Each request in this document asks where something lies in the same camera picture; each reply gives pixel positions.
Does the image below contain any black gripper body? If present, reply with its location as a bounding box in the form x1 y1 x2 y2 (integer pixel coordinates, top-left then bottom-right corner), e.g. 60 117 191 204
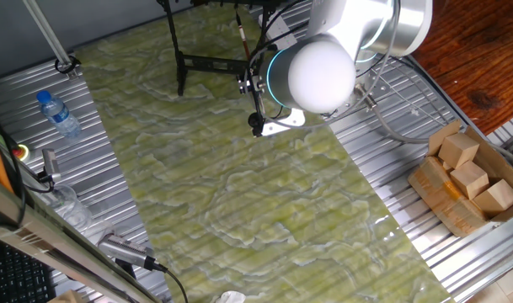
249 62 270 102

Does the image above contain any brown calligraphy brush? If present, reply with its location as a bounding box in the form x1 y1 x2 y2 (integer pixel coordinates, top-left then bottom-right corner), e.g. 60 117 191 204
233 8 253 77

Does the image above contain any black pen rack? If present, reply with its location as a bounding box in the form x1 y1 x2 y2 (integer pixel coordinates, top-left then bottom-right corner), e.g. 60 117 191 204
157 0 289 97

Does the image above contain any white power strip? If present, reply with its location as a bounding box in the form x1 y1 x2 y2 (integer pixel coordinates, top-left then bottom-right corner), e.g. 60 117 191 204
258 13 300 52

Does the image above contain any green marble pattern mat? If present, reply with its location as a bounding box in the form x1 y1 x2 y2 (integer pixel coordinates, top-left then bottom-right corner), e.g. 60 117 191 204
73 0 453 303

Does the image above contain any clear water bottle blue label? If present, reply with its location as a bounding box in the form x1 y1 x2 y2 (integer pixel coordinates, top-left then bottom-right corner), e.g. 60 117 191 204
35 89 83 140

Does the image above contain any aluminium pole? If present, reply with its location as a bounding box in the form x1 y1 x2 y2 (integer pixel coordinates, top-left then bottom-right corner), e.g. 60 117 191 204
22 0 78 81

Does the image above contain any crumpled white paper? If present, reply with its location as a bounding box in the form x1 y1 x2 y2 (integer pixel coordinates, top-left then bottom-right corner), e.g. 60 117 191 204
216 290 247 303

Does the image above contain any light wooden block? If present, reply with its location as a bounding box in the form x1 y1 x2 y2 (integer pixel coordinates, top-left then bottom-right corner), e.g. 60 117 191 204
449 160 491 200
437 132 480 169
471 178 513 219

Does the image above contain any large brown cardboard box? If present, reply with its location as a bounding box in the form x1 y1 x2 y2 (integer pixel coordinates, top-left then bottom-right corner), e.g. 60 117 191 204
406 119 513 239

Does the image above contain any yellow red emergency button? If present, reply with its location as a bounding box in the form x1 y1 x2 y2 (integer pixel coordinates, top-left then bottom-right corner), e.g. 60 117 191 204
11 142 31 163

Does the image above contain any small cardboard box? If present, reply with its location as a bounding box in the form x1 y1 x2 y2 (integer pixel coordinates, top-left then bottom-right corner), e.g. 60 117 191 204
48 289 87 303

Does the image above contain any black keyboard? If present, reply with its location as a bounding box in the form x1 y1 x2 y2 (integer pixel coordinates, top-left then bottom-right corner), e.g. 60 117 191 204
0 239 57 303

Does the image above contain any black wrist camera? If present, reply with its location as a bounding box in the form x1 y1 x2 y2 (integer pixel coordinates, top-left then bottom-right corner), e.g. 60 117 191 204
247 111 266 138

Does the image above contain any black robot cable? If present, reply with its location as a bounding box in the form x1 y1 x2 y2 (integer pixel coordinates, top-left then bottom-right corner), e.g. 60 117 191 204
260 0 310 33
247 19 312 72

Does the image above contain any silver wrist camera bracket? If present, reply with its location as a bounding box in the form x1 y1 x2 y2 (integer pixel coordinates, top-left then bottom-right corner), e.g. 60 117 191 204
260 107 307 138

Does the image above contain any grey hose with metal connector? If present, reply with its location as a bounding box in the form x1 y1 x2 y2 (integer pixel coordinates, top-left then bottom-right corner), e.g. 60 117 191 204
352 82 434 146

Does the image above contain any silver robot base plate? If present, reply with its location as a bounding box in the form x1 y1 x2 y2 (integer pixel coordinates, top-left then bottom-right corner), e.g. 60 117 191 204
329 54 394 120

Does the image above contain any black depth camera cable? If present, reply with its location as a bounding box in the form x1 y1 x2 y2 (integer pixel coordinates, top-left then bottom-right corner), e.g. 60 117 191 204
148 257 190 303

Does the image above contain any aluminium frame bar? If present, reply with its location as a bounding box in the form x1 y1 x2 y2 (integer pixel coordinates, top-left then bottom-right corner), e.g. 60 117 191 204
0 172 160 303

